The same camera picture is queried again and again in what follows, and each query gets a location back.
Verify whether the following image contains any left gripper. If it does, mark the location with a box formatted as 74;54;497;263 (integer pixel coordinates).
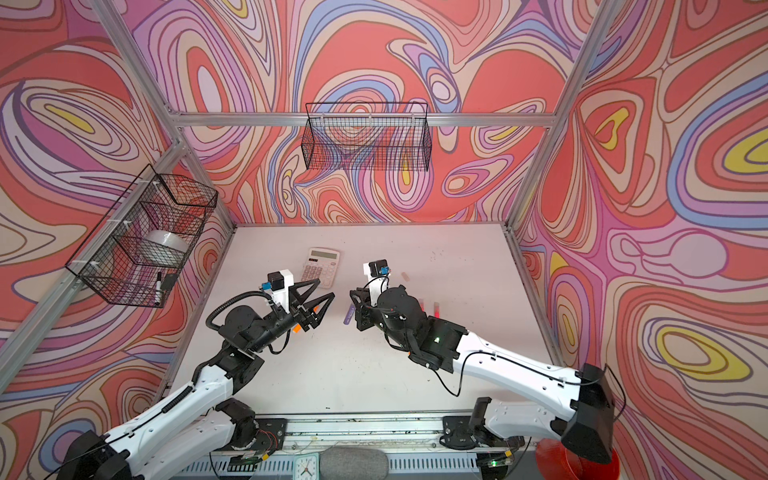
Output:
245;281;332;359

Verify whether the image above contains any purple marker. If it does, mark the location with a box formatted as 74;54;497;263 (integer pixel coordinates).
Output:
343;304;355;325

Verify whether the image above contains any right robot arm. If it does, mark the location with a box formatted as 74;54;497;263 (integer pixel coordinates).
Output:
350;287;616;465

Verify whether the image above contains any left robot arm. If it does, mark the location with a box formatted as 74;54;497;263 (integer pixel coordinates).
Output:
51;272;335;479

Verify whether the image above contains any pink calculator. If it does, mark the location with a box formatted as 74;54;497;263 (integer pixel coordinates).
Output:
301;247;341;289

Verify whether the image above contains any black marker in basket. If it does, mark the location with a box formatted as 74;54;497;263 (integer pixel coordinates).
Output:
154;271;163;307

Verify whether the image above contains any silver tape roll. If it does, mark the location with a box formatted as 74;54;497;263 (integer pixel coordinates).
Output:
145;230;189;254

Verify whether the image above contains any small white clock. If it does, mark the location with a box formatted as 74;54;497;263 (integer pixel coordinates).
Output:
292;453;320;480

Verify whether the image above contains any red bucket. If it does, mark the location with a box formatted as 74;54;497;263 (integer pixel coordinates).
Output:
535;439;621;480

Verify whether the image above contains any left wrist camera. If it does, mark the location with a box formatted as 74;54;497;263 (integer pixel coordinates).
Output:
262;269;294;312

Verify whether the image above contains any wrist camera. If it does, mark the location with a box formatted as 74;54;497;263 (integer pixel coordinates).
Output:
262;269;294;312
363;259;390;306

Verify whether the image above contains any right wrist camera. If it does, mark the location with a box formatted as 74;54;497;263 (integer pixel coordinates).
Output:
363;259;390;306

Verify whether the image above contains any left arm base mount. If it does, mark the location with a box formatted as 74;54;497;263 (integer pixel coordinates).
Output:
224;418;288;453

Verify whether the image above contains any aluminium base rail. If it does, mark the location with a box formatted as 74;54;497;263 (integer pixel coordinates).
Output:
173;409;607;480

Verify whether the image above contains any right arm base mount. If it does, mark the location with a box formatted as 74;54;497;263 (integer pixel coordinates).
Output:
439;415;526;451

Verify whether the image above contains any black wire basket back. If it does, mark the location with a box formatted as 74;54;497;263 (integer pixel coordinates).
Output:
301;101;432;172

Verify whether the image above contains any black wire basket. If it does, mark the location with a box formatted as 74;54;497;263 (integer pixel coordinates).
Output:
66;166;218;308
301;101;432;172

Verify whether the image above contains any black wire basket left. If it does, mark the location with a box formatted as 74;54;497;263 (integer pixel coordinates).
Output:
66;166;218;308

